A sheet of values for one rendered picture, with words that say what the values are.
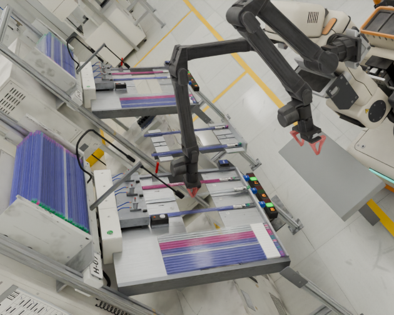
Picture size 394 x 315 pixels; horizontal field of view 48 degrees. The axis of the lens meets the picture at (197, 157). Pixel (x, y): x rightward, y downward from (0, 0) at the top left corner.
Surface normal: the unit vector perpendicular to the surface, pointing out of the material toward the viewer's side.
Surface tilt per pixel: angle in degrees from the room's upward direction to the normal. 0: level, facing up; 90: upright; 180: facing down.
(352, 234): 0
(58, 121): 90
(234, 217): 45
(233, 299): 0
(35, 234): 90
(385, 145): 0
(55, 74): 90
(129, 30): 90
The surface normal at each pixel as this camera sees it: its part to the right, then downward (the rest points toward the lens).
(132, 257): 0.07, -0.84
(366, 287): -0.63, -0.53
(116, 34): 0.26, 0.55
